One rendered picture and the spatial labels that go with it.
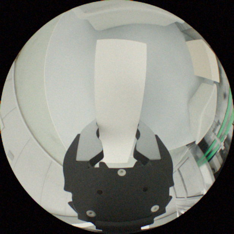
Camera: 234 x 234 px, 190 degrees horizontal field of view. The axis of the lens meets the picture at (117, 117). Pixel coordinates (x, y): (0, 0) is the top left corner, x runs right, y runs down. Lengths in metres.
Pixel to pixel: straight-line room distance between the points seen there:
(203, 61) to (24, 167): 3.35
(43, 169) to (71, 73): 3.19
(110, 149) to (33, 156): 3.03
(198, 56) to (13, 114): 3.39
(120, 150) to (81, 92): 0.15
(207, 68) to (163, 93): 0.18
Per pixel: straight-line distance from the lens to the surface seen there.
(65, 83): 0.19
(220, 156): 0.96
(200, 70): 0.28
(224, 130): 0.62
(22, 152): 3.03
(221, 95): 0.55
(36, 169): 3.17
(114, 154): 0.17
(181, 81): 0.23
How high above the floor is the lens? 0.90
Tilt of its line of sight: 61 degrees down
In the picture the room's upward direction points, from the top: 177 degrees clockwise
